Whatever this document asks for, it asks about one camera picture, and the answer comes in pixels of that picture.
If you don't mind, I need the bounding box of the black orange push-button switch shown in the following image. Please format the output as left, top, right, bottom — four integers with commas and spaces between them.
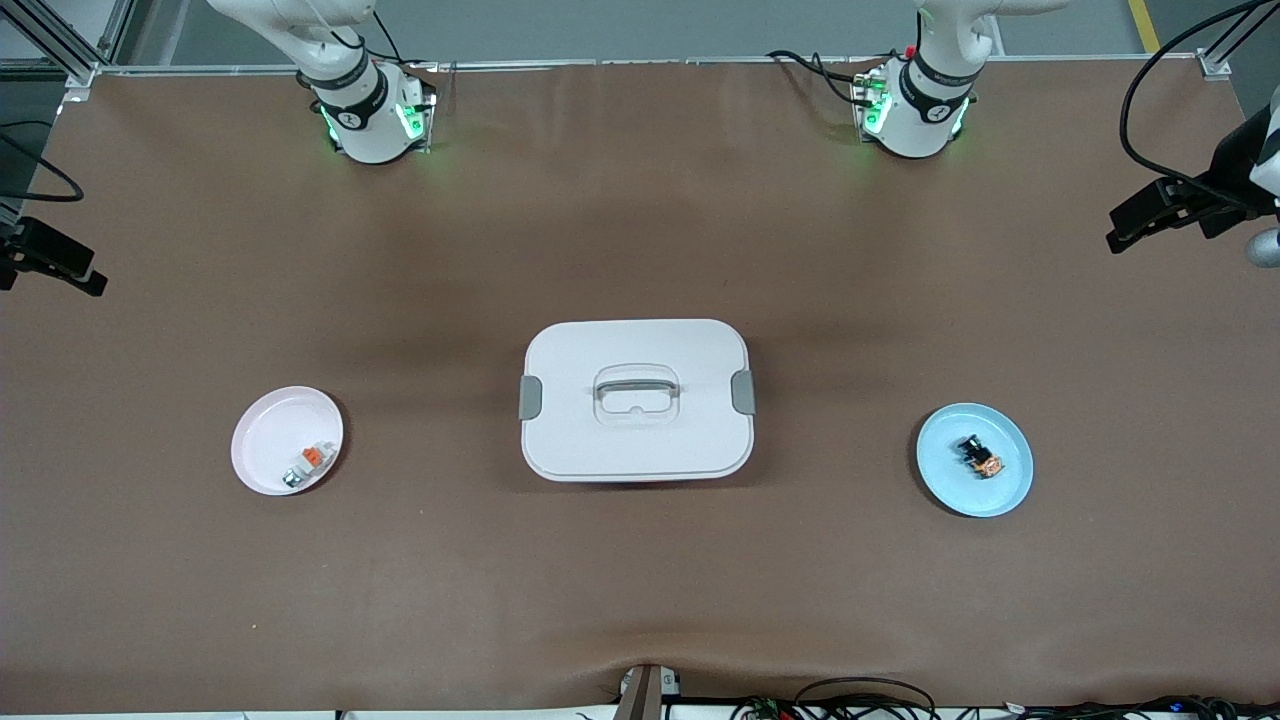
954, 432, 1005, 480

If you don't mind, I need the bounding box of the white lidded storage box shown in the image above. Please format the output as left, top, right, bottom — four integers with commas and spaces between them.
519, 319, 756, 483

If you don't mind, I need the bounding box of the pink round plate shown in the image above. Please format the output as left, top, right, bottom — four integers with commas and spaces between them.
231, 386, 345, 497

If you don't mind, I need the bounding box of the light blue round plate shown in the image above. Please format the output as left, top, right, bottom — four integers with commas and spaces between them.
916, 403, 1035, 519

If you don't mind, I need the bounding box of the brown table cover mat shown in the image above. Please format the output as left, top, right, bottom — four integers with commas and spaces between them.
0, 56, 1280, 717

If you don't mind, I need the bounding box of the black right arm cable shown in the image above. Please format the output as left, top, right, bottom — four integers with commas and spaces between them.
0, 130, 85, 204

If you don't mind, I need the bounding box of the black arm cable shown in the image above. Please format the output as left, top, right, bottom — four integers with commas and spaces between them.
0, 130, 85, 204
1119, 0, 1280, 203

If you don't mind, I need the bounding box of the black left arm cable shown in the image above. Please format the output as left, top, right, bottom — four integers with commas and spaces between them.
1119, 0, 1280, 203

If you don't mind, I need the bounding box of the aluminium frame post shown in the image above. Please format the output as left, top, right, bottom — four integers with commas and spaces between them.
0, 0, 137, 87
1198, 0, 1280, 79

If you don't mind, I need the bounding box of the small white orange switch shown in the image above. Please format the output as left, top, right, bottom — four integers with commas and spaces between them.
282, 441, 337, 492

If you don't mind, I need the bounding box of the black left base cable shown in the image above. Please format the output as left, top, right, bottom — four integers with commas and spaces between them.
767, 50, 867, 107

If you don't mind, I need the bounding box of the black base cable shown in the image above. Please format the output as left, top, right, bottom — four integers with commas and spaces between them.
370, 8, 441, 77
767, 50, 867, 107

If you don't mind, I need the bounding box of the black right base cable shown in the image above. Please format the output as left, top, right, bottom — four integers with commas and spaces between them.
370, 8, 441, 77

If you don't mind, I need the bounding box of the aluminium frame rail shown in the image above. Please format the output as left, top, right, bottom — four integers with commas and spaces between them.
95, 54, 1227, 77

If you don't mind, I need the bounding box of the black cable loop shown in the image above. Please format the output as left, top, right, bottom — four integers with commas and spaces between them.
794, 677, 939, 720

